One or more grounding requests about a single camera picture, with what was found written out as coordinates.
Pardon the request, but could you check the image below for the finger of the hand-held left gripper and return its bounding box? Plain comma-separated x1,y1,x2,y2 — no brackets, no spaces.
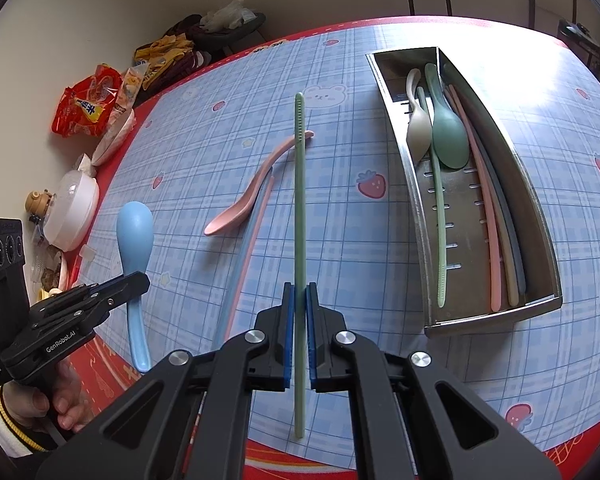
70,271,152,321

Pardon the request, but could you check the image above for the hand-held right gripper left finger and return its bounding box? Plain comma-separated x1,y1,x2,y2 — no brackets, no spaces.
35,282,297,480

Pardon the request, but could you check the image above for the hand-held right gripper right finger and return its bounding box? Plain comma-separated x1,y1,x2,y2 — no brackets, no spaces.
305,282,563,480

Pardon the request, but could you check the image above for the blue spoon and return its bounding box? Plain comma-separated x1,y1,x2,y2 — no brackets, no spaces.
116,201,155,373

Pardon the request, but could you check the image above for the pink spoon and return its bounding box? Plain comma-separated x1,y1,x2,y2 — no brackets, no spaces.
203,130,315,237

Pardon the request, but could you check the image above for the stainless steel utensil tray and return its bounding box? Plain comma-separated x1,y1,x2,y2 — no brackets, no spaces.
366,46,563,338

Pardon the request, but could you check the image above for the beige spoon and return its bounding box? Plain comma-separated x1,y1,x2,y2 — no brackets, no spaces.
405,68,433,161

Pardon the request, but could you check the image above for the green spoon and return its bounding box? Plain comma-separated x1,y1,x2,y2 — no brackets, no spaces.
424,63,470,170

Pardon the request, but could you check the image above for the person's left hand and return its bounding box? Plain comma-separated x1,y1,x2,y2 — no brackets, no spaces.
2,360,90,433

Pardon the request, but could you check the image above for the clear plastic wrapper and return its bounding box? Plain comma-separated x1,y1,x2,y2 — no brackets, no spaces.
30,240,71,293

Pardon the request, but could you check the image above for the brown bear figure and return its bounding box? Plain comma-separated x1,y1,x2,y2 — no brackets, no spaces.
25,189,55,225

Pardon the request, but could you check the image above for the crumpled white tissue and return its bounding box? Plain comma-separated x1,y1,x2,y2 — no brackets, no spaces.
72,152,98,180

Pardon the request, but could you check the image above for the red snack bag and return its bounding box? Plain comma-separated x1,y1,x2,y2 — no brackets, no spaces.
51,63,124,139

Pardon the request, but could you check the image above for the yellow snack bag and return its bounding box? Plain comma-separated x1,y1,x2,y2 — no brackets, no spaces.
107,62,148,128

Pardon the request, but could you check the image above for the dark red clothing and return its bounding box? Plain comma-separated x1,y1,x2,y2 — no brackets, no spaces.
142,14,213,92

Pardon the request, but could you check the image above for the black stool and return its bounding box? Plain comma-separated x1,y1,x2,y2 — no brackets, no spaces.
187,11,267,58

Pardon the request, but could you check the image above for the white plastic bag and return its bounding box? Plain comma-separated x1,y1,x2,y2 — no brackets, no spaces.
200,0,257,31

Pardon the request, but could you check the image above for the dark metal rack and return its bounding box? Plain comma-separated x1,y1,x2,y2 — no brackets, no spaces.
526,0,581,31

